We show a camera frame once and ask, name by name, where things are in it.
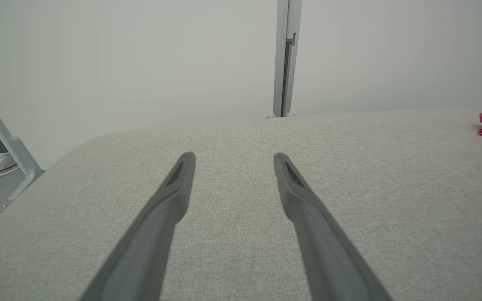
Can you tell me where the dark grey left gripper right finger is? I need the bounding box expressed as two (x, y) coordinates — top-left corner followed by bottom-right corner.
(273, 153), (393, 301)

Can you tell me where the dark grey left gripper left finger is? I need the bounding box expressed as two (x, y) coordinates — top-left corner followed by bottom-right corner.
(79, 152), (196, 301)

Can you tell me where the grey fabric sofa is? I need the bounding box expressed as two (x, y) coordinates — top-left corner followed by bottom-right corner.
(0, 107), (482, 301)

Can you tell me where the grey partition end frame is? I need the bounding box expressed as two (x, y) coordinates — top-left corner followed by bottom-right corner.
(0, 75), (44, 210)

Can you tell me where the grey metal partition post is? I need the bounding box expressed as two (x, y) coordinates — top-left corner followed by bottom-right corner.
(266, 0), (303, 118)

